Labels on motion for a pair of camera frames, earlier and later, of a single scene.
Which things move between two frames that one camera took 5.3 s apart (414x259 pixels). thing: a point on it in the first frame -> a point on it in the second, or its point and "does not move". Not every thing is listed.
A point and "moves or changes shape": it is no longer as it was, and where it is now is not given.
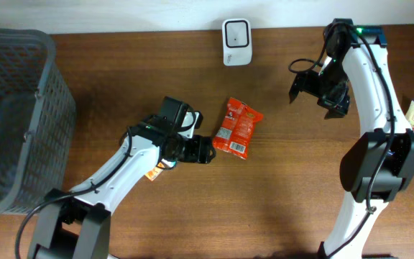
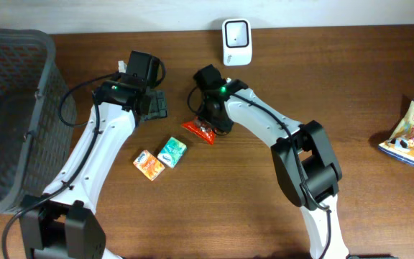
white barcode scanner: x=237 y=45 does not move
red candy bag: x=235 y=134 moves or changes shape
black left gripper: x=200 y=150 -> x=157 y=106
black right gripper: x=307 y=84 -> x=216 y=120
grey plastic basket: x=26 y=122 does not move
